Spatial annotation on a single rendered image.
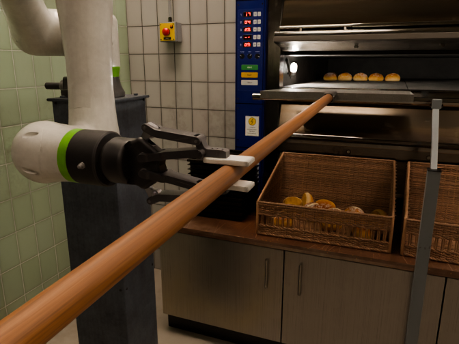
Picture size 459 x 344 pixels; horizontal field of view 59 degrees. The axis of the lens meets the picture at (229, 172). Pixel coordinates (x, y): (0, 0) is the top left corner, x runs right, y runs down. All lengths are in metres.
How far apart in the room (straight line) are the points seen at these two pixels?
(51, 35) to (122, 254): 0.99
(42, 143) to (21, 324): 0.47
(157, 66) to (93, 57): 1.58
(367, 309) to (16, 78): 1.70
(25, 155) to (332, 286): 1.34
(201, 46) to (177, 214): 1.91
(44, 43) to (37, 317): 1.06
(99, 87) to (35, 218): 1.27
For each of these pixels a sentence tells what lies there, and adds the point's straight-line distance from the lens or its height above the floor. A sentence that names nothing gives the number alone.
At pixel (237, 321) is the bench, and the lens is 1.99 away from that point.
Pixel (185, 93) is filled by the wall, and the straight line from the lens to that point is 2.35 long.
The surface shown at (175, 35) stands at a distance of 2.30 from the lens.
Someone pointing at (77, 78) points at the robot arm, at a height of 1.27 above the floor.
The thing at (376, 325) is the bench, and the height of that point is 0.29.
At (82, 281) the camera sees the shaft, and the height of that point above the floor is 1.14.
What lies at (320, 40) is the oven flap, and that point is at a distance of 1.96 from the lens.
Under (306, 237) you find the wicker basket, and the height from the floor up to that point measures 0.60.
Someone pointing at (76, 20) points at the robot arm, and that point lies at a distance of 0.88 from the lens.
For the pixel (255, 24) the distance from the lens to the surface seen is 2.16.
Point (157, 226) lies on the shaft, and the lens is 0.40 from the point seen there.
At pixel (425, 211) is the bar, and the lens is 1.56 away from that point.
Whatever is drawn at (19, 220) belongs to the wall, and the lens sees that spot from 1.99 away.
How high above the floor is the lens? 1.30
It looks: 15 degrees down
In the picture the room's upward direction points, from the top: straight up
